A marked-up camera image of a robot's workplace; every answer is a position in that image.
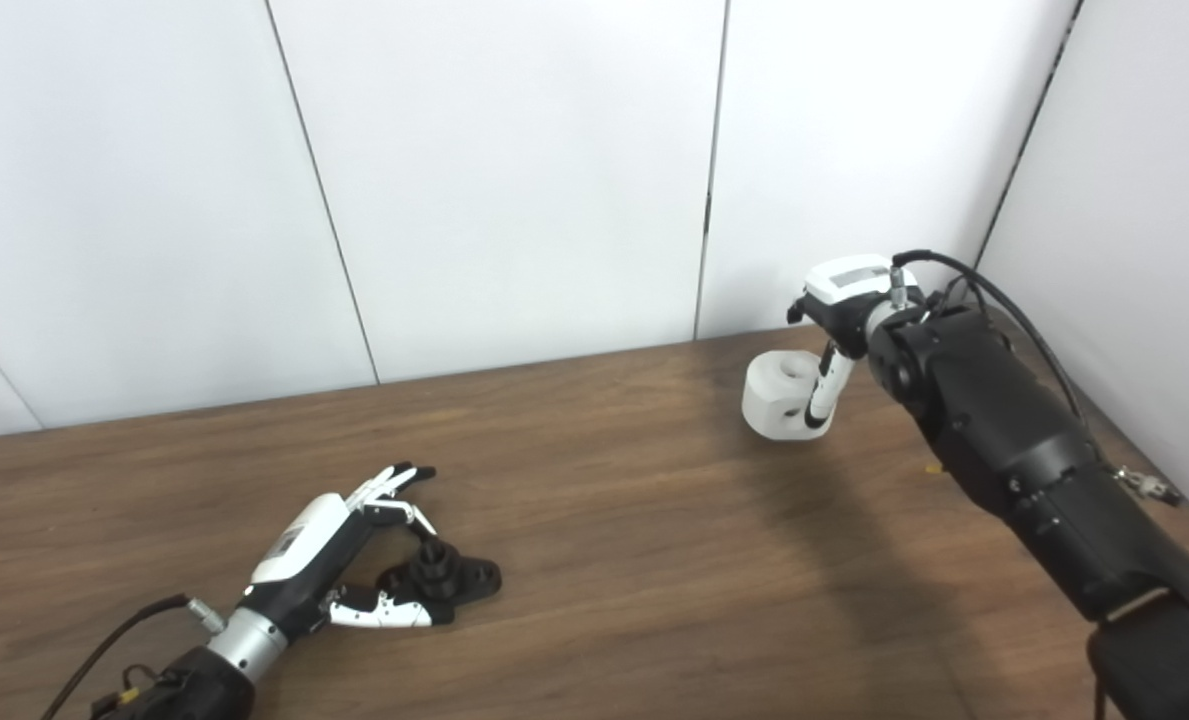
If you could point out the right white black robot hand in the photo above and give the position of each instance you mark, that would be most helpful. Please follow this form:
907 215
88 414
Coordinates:
849 285

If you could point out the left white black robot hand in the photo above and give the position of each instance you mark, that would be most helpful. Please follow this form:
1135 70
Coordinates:
304 550

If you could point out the round white piece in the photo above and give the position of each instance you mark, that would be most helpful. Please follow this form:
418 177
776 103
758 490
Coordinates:
774 400

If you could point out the black flanged holder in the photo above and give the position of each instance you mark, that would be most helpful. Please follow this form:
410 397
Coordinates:
474 578

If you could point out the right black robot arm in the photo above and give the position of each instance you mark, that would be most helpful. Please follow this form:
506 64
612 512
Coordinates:
1004 430

